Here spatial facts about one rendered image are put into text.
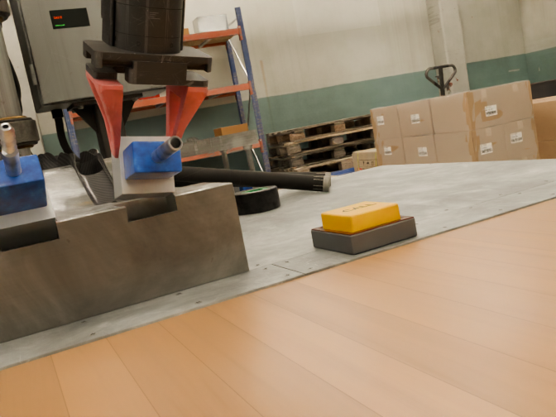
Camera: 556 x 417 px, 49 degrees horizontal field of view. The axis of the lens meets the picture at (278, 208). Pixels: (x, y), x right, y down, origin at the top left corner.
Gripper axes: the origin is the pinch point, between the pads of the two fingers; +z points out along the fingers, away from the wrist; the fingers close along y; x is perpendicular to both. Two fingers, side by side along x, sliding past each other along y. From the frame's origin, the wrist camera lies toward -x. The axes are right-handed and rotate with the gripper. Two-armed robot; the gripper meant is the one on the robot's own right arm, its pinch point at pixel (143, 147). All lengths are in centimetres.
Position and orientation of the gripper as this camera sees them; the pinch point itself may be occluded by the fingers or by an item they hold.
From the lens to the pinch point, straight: 59.1
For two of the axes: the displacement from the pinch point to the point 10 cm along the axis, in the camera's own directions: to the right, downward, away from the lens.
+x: 4.3, 3.8, -8.2
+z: -1.2, 9.2, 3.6
